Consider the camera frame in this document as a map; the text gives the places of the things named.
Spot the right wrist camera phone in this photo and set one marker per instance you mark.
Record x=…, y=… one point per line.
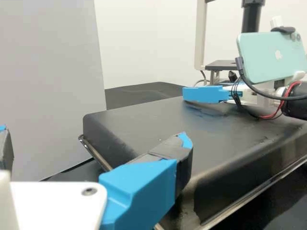
x=271, y=57

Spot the cream microscope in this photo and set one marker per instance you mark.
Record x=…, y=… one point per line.
x=200, y=33

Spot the white box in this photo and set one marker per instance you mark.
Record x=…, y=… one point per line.
x=48, y=83

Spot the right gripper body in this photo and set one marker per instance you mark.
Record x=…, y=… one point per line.
x=251, y=98

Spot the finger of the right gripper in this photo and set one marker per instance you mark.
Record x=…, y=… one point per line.
x=201, y=94

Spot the black tray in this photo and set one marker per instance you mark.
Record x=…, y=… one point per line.
x=216, y=148

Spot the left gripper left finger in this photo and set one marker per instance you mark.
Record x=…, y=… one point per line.
x=4, y=148

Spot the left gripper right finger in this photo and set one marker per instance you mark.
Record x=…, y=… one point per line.
x=144, y=182

